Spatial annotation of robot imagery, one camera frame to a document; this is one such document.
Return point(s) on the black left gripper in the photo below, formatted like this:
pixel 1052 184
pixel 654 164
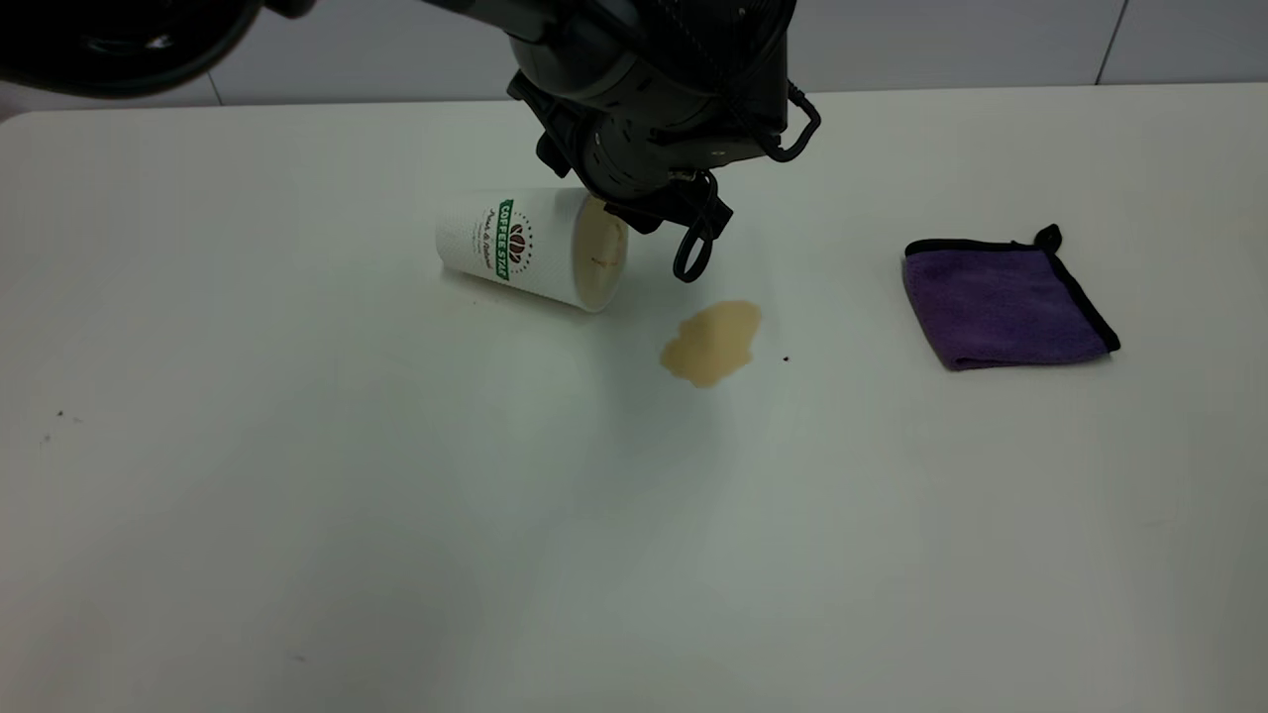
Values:
pixel 674 89

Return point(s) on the white paper coffee cup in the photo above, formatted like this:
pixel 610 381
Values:
pixel 535 248

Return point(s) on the purple cloth with black trim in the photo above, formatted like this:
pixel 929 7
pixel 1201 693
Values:
pixel 1001 307

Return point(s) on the brown coffee spill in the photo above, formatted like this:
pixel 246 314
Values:
pixel 711 344

